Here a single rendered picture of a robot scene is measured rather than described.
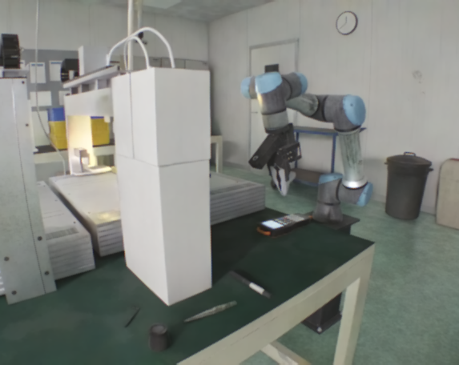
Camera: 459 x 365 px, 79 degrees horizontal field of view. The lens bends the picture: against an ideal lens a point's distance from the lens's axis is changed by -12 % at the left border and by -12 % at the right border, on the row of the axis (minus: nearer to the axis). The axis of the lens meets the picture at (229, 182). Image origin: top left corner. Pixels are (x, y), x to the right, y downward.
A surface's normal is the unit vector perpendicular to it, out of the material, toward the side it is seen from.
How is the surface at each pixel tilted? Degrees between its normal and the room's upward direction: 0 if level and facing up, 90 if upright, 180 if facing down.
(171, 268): 90
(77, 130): 90
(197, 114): 90
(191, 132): 90
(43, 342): 0
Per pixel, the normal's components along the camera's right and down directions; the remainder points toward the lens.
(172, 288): 0.65, 0.18
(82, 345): 0.00, -0.97
